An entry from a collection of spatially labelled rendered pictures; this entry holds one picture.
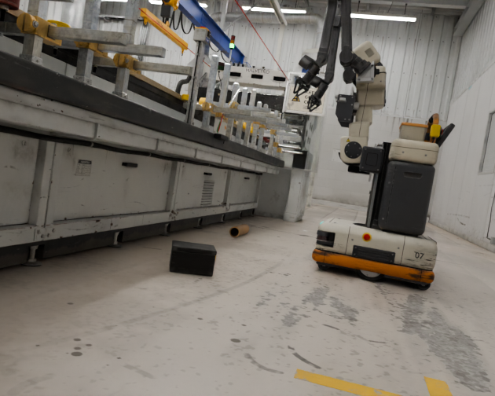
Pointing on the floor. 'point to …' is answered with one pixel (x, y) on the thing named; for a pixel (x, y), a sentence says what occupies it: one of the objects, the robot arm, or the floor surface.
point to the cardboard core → (239, 230)
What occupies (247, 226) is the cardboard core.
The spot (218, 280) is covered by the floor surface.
